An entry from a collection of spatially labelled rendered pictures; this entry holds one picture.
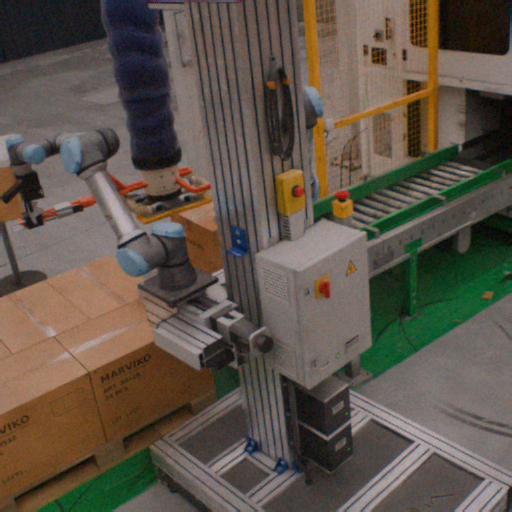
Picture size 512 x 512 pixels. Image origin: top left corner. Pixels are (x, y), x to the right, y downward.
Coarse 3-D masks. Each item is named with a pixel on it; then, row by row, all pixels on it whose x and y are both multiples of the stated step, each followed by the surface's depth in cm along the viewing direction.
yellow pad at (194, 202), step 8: (184, 200) 321; (192, 200) 321; (200, 200) 321; (208, 200) 321; (160, 208) 314; (168, 208) 316; (176, 208) 315; (184, 208) 316; (192, 208) 318; (136, 216) 314; (144, 216) 312; (152, 216) 311; (160, 216) 311; (168, 216) 313
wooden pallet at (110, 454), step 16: (192, 400) 348; (208, 400) 354; (160, 416) 338; (176, 416) 354; (192, 416) 353; (128, 432) 329; (144, 432) 346; (160, 432) 345; (96, 448) 321; (112, 448) 326; (128, 448) 337; (144, 448) 338; (96, 464) 326; (112, 464) 329; (64, 480) 322; (80, 480) 321; (16, 496) 302; (32, 496) 315; (48, 496) 314
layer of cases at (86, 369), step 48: (48, 288) 380; (96, 288) 374; (0, 336) 341; (48, 336) 336; (96, 336) 331; (144, 336) 326; (0, 384) 305; (48, 384) 301; (96, 384) 310; (144, 384) 327; (192, 384) 345; (0, 432) 289; (48, 432) 303; (96, 432) 318; (0, 480) 295
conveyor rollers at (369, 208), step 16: (416, 176) 468; (432, 176) 460; (448, 176) 459; (464, 176) 459; (384, 192) 446; (400, 192) 447; (416, 192) 439; (432, 192) 438; (368, 208) 425; (384, 208) 425; (400, 208) 426
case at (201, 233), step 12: (180, 216) 346; (192, 216) 342; (204, 216) 341; (192, 228) 340; (204, 228) 329; (216, 228) 327; (192, 240) 344; (204, 240) 334; (216, 240) 328; (192, 252) 349; (204, 252) 338; (216, 252) 330; (204, 264) 343; (216, 264) 332
